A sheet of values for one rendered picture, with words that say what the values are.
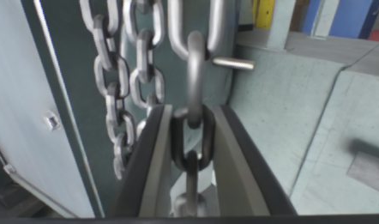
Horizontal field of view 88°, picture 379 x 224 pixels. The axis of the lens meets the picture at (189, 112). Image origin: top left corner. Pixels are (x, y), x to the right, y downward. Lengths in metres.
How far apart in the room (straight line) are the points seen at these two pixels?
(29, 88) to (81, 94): 0.04
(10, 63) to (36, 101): 0.03
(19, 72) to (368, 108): 0.50
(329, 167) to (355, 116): 0.13
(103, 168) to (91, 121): 0.05
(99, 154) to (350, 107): 0.43
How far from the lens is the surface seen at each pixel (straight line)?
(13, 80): 0.22
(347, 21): 3.11
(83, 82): 0.17
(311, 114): 0.56
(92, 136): 0.19
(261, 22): 2.22
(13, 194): 0.50
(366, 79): 0.47
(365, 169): 0.43
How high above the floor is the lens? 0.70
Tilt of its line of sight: 29 degrees down
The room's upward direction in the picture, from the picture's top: 1 degrees clockwise
